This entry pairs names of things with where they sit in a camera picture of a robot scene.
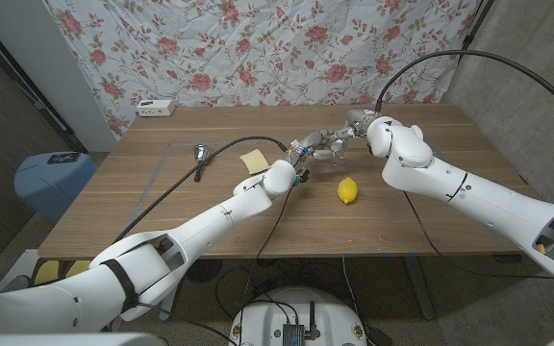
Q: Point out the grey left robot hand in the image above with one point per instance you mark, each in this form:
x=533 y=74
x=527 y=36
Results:
x=311 y=143

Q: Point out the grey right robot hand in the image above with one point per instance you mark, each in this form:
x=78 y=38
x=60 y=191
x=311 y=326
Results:
x=356 y=124

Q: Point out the clear medicine bottle white cap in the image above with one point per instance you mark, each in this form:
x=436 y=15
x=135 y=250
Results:
x=337 y=156

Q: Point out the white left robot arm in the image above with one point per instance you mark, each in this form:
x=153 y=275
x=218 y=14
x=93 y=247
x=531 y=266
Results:
x=205 y=226

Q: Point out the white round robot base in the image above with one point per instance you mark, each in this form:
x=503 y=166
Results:
x=262 y=317

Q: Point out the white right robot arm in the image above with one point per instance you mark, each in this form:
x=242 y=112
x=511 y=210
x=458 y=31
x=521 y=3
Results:
x=488 y=197

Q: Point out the yellow lemon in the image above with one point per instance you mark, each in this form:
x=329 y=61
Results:
x=347 y=190

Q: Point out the yellow sponge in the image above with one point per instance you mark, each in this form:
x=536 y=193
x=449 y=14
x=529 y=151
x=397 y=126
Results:
x=255 y=161

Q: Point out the floral backdrop cloth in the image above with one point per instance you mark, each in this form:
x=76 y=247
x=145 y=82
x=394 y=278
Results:
x=267 y=53

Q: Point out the black stand pole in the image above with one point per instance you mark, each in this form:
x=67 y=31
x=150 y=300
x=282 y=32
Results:
x=474 y=29
x=27 y=84

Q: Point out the white power strip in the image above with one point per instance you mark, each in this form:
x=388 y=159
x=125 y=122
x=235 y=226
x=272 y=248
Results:
x=156 y=108

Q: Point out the black round floor fan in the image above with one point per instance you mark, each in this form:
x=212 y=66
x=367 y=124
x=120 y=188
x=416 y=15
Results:
x=205 y=270

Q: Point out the grey table leg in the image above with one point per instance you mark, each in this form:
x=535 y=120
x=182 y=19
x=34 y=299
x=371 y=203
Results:
x=419 y=288

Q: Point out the black electronics box with antenna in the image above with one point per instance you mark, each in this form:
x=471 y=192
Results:
x=293 y=332

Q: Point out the white table leg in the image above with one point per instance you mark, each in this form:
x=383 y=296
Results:
x=168 y=307

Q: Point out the black device on bin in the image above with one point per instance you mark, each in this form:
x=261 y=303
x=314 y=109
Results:
x=64 y=157

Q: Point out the blue bin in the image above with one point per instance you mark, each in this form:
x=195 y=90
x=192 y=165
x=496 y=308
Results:
x=51 y=187

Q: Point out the yellow and white floor object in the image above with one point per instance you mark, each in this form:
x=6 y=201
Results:
x=48 y=271

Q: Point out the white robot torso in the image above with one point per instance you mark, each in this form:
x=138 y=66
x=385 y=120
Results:
x=65 y=340

